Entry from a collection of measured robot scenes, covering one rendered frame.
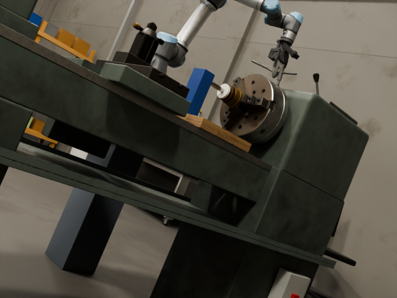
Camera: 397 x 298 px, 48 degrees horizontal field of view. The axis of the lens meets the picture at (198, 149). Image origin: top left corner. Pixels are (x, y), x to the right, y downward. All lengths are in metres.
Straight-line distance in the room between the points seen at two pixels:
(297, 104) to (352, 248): 2.99
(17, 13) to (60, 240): 1.31
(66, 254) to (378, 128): 3.71
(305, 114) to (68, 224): 1.30
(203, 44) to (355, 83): 2.71
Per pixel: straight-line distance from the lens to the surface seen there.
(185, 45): 2.57
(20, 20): 1.46
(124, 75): 1.45
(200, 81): 1.86
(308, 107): 2.09
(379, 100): 5.27
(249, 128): 2.02
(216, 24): 7.21
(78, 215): 2.36
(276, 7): 2.36
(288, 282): 2.22
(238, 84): 2.10
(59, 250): 2.43
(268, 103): 2.01
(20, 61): 1.39
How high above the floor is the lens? 0.70
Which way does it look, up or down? 3 degrees up
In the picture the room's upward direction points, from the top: 23 degrees clockwise
